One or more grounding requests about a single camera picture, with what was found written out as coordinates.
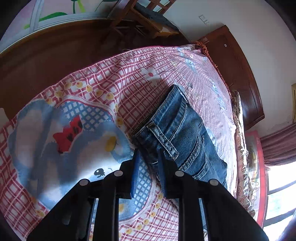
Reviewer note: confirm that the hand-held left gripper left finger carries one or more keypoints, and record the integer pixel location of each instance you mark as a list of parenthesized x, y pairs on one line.
[(136, 172)]

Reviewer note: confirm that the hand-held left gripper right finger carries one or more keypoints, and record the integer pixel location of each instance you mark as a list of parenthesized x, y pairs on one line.
[(161, 176)]

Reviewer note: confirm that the blue denim pants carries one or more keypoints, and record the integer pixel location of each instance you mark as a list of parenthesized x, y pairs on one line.
[(178, 129)]

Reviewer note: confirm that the floral swirl quilt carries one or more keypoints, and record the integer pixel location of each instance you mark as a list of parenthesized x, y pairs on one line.
[(242, 162)]

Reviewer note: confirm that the pink checked printed bed sheet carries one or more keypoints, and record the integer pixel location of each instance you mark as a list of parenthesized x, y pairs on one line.
[(97, 97)]

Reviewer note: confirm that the red framed cartoon mat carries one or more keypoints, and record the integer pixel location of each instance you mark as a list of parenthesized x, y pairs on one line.
[(260, 166)]

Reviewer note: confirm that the mauve curtain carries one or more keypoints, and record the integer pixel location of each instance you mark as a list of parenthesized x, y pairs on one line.
[(278, 146)]

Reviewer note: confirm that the dark framed window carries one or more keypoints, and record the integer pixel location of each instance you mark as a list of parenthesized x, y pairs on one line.
[(281, 197)]

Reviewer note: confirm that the dark wooden headboard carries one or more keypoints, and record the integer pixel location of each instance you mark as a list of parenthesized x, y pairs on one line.
[(233, 60)]

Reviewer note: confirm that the yellowed air conditioner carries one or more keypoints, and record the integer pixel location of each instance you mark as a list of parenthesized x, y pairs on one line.
[(294, 104)]

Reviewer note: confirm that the wooden chair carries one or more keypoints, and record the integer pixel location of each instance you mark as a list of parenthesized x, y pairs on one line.
[(143, 20)]

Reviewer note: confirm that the white wall switch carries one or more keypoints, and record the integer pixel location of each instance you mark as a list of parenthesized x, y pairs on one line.
[(204, 19)]

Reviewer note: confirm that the green leaf wall decal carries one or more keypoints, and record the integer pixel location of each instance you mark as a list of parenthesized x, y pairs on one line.
[(54, 15)]

